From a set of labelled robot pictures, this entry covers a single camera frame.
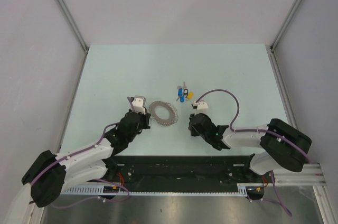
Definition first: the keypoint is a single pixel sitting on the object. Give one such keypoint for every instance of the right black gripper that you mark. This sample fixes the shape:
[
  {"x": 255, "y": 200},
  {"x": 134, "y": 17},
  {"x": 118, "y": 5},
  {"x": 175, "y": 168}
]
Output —
[{"x": 193, "y": 132}]

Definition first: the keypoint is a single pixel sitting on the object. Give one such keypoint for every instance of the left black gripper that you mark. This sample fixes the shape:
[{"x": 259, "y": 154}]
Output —
[{"x": 145, "y": 118}]

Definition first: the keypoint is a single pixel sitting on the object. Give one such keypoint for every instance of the metal disc with keyrings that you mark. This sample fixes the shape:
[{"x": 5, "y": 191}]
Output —
[{"x": 163, "y": 113}]

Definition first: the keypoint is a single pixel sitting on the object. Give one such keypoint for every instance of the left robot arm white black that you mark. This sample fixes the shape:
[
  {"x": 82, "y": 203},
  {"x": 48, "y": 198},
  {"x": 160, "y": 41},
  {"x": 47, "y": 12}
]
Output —
[{"x": 50, "y": 174}]

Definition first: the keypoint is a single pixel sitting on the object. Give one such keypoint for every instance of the yellow key tag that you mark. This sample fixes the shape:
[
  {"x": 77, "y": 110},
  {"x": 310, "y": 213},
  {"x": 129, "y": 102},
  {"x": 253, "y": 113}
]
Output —
[{"x": 189, "y": 95}]

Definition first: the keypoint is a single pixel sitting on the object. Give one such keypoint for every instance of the silver key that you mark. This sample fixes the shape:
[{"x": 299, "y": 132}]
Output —
[{"x": 183, "y": 87}]

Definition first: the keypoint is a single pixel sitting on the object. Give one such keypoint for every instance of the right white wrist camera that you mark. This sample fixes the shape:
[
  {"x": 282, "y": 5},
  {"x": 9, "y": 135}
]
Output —
[{"x": 200, "y": 107}]

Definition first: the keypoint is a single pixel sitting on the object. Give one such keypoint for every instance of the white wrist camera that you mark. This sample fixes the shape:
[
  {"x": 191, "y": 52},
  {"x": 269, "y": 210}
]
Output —
[
  {"x": 200, "y": 107},
  {"x": 137, "y": 104}
]

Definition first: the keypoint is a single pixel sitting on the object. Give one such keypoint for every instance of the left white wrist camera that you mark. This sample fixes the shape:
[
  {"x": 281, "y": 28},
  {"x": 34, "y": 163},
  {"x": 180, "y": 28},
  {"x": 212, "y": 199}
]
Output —
[{"x": 137, "y": 104}]

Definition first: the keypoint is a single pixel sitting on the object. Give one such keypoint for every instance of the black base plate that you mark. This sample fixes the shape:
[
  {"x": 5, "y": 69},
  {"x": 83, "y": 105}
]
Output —
[{"x": 182, "y": 174}]

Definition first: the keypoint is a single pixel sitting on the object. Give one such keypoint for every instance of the white slotted cable duct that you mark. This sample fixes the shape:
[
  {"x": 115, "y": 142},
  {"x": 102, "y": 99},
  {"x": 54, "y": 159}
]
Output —
[{"x": 110, "y": 190}]

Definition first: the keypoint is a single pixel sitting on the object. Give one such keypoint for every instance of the left aluminium frame post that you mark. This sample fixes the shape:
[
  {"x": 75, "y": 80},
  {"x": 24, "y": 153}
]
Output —
[{"x": 72, "y": 24}]

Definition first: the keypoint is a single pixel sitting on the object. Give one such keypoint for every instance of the aluminium frame post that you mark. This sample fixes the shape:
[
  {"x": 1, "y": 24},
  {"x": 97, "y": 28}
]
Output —
[
  {"x": 286, "y": 23},
  {"x": 72, "y": 24}
]

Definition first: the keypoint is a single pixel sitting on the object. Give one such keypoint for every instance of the right aluminium frame post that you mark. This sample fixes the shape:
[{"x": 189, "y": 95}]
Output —
[{"x": 286, "y": 23}]

